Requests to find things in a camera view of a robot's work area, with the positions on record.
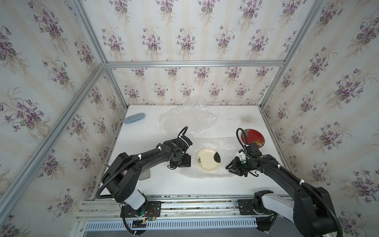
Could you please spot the red floral dinner plate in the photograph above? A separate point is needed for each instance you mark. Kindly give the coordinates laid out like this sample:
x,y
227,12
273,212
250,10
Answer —
x,y
253,136

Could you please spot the aluminium front rail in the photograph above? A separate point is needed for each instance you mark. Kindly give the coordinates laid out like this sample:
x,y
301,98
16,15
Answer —
x,y
171,207

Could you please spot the grey flat block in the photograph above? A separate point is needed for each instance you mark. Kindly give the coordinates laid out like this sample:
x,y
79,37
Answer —
x,y
145,175

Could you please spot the white vented panel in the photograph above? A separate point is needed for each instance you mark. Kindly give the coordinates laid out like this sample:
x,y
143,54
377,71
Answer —
x,y
173,224

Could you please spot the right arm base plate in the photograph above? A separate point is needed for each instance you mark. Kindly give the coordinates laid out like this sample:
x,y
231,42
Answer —
x,y
247,206

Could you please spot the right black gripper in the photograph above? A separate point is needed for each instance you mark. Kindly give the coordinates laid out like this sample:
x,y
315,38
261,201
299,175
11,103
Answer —
x,y
235,162

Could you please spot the cream dinner plate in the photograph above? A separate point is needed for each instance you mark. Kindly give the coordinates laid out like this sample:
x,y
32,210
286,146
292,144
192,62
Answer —
x,y
208,159

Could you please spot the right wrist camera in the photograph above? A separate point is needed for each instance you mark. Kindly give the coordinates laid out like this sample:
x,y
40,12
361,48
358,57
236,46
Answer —
x,y
249,151

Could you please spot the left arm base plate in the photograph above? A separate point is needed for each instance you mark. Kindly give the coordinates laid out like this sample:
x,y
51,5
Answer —
x,y
150,210

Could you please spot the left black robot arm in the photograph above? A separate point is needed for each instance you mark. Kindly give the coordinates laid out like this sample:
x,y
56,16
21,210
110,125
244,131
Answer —
x,y
120,180

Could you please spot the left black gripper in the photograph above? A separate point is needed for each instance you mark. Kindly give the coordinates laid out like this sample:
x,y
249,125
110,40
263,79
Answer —
x,y
187,163

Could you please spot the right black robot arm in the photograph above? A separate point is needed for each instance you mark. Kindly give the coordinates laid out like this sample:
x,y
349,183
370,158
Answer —
x,y
310,208

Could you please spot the bubble wrap around orange plate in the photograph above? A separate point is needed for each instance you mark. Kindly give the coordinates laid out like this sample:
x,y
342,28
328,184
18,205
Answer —
x,y
194,114

